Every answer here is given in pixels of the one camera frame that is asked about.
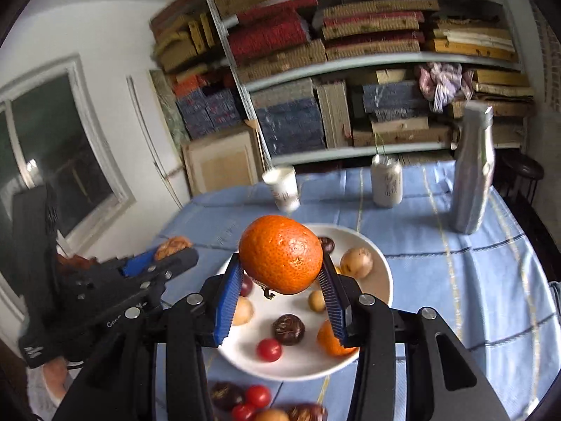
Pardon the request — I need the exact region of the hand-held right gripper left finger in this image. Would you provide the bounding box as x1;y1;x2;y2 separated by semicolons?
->
53;260;245;421

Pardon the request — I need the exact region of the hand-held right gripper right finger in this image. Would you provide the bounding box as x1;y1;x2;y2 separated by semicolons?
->
318;254;511;421

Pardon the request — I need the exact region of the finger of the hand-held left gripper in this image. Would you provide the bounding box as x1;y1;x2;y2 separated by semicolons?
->
101;250;157;279
114;248;199;312

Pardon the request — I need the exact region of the white plate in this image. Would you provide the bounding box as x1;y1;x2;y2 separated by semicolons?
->
217;223;394;381

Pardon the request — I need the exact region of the large orange mandarin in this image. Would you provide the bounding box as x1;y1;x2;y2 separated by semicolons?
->
239;215;324;295

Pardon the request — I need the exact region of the person's left hand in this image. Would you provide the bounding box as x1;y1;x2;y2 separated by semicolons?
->
41;357;73;402

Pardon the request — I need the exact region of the reddish brown bag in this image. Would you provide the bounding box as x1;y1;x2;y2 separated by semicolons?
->
57;253;99;273

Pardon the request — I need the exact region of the blue checked tablecloth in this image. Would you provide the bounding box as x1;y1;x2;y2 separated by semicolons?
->
153;160;561;421

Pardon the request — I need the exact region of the cardboard box on floor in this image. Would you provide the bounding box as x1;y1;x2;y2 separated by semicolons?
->
182;123;264;196

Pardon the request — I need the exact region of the white paper cup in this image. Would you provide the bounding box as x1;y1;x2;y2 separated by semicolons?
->
262;167;301;213

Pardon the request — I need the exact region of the white drink can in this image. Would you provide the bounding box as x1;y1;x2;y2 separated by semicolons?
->
372;154;404;208

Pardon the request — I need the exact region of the white framed window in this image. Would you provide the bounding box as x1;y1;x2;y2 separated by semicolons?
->
0;55;134;250

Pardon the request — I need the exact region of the white metal shelf rack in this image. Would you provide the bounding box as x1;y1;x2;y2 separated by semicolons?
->
202;0;527;167

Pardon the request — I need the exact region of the green marbled board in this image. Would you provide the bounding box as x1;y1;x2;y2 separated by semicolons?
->
149;69;187;145

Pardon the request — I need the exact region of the stack of blue patterned boxes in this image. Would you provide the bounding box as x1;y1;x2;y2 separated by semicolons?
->
175;81;430;156

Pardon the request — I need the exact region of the silver bottle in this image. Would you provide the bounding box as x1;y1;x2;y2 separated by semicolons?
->
451;101;496;234

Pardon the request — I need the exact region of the dark round stool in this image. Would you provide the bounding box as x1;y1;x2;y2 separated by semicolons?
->
500;153;546;238

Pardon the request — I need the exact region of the crumpled pink cloth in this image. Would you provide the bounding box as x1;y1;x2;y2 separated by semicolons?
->
416;62;474;112

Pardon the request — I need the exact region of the pile of red patterned boxes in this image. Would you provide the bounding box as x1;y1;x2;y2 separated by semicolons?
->
228;0;318;66

